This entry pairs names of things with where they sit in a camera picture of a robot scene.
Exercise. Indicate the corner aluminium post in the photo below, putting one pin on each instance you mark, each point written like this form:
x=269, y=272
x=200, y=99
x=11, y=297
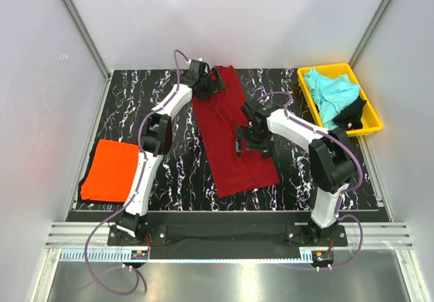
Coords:
x=85, y=36
x=373, y=24

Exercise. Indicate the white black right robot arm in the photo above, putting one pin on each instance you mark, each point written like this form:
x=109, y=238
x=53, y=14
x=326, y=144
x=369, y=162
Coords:
x=333, y=164

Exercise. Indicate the black t shirt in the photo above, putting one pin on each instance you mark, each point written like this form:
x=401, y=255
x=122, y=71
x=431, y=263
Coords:
x=350, y=117

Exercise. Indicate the folded orange t shirt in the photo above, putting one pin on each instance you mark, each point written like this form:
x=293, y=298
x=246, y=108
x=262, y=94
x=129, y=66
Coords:
x=111, y=173

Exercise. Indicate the orange connector box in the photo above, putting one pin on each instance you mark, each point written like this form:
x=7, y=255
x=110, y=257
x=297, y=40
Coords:
x=140, y=254
x=323, y=258

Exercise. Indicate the left orange connector box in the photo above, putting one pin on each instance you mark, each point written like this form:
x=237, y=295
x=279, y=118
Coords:
x=140, y=254

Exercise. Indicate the right corner aluminium post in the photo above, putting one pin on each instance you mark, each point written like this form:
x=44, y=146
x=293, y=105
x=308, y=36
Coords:
x=373, y=24

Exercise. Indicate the aluminium frame rail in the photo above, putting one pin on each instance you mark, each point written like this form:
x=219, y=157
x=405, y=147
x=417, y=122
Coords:
x=371, y=235

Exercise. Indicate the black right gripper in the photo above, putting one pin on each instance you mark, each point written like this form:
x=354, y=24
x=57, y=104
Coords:
x=242, y=132

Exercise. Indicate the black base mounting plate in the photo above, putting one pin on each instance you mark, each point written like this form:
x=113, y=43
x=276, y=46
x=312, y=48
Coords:
x=215, y=251

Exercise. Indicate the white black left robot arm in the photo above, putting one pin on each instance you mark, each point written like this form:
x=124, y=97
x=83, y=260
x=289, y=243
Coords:
x=155, y=137

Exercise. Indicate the right orange connector box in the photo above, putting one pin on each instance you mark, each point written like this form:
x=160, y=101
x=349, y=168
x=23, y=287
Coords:
x=323, y=258

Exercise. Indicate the dark red polo shirt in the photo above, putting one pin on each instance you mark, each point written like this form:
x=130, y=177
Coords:
x=218, y=118

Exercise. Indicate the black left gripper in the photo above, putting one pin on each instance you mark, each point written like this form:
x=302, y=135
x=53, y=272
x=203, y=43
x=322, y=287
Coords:
x=213, y=89

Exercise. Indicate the left corner aluminium post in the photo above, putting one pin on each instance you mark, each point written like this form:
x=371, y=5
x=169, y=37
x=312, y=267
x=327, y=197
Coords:
x=85, y=36

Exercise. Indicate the turquoise t shirt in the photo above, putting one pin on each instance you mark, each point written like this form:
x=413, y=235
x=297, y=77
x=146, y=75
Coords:
x=331, y=96

